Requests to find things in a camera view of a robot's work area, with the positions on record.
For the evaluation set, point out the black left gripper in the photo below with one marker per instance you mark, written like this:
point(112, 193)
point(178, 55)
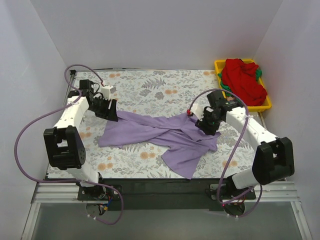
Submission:
point(105, 107)

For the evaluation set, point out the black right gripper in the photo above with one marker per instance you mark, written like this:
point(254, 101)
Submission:
point(206, 124)

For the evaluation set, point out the purple t shirt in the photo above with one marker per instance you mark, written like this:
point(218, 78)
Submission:
point(186, 143)

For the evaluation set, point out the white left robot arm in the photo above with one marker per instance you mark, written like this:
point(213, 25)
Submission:
point(63, 142)

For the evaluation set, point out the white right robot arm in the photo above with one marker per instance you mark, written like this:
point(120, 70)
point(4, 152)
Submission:
point(274, 156)

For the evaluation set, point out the green t shirt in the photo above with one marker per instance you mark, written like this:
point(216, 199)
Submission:
point(258, 74)

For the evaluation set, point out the red t shirt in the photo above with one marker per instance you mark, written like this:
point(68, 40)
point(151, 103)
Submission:
point(241, 79)

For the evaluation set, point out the floral patterned table mat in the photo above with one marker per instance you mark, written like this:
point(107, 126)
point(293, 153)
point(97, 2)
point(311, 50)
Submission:
point(158, 93)

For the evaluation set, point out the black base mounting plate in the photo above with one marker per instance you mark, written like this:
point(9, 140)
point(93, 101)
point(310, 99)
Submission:
point(155, 193)

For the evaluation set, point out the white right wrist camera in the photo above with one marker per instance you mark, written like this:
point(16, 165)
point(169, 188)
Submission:
point(196, 110)

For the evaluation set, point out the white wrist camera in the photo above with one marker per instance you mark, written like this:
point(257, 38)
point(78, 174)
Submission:
point(196, 110)
point(107, 91)

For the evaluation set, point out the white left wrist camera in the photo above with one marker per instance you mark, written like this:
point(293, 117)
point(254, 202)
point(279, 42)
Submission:
point(107, 91)

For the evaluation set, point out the aluminium frame rail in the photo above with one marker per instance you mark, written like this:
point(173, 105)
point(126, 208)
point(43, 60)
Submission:
point(279, 191)

